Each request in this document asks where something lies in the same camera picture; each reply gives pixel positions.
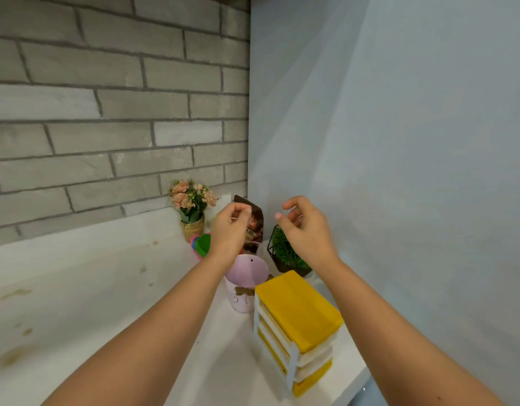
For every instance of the person's left forearm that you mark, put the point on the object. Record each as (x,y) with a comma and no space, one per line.
(137,346)

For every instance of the green plant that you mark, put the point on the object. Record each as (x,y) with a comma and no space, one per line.
(285,251)

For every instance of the person's left hand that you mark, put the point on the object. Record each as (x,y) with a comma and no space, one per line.
(228,238)

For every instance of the person's right forearm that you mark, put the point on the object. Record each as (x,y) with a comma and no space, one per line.
(403,342)

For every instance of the brown coffee pouch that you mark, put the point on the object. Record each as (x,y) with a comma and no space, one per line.
(256,224)

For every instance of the pink flowers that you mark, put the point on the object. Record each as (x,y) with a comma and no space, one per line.
(192,207)

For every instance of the pink plastic basket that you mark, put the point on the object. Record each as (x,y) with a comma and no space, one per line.
(196,249)

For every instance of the white countertop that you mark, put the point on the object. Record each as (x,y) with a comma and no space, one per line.
(95,300)

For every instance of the green round lid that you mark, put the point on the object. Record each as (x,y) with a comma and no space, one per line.
(203,245)

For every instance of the person's right hand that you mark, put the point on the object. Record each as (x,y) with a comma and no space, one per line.
(308,238)

